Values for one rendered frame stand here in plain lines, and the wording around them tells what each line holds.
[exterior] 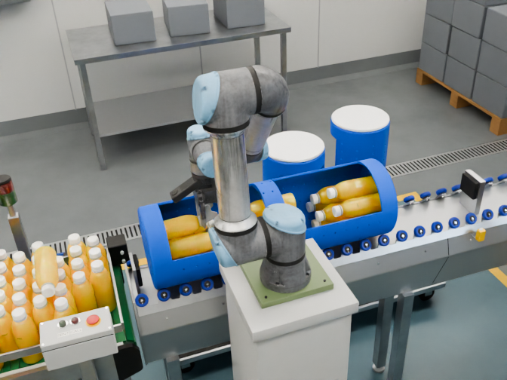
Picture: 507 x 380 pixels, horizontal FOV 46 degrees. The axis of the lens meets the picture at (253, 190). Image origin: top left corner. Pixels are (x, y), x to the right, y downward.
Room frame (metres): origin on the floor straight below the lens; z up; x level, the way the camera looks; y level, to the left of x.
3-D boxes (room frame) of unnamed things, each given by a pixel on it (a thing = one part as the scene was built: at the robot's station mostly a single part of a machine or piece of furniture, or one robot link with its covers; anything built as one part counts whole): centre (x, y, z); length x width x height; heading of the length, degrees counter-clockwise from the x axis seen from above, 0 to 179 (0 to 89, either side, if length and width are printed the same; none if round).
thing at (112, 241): (1.74, 0.51, 0.95); 0.10 x 0.07 x 0.10; 17
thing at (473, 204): (1.95, -0.86, 1.00); 0.10 x 0.04 x 0.15; 17
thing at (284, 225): (1.32, -0.07, 1.34); 0.13 x 0.12 x 0.14; 108
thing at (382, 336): (1.94, -0.57, 0.31); 0.06 x 0.06 x 0.63; 17
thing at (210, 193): (1.65, 0.16, 1.29); 0.09 x 0.08 x 0.12; 107
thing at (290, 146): (2.35, -0.19, 1.03); 0.28 x 0.28 x 0.01
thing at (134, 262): (1.57, 0.41, 0.99); 0.10 x 0.02 x 0.12; 17
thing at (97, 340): (1.23, 0.53, 1.05); 0.20 x 0.10 x 0.10; 107
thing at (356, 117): (2.60, -0.53, 1.03); 0.28 x 0.28 x 0.01
